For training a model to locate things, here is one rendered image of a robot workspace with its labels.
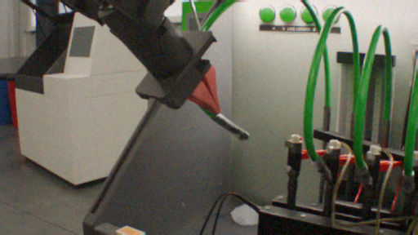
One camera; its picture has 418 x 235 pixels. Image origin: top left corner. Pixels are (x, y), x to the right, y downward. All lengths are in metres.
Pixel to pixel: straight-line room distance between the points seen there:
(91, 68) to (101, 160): 0.82
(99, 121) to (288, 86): 2.72
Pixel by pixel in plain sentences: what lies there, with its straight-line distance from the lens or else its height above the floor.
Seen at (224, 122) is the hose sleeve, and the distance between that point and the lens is 0.78.
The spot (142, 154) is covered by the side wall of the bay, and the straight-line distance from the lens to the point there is 0.92.
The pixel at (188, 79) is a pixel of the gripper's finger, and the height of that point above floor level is 1.27.
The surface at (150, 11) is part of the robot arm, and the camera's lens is 0.39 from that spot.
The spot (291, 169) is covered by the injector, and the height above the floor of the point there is 1.07.
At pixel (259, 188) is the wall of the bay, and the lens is 1.22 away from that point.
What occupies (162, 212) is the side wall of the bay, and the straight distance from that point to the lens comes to 1.02.
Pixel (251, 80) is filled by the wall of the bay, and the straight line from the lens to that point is 1.16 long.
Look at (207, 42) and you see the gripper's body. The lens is 0.49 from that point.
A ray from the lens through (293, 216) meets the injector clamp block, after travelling 0.82.
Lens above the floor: 1.33
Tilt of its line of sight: 12 degrees down
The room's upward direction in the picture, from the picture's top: straight up
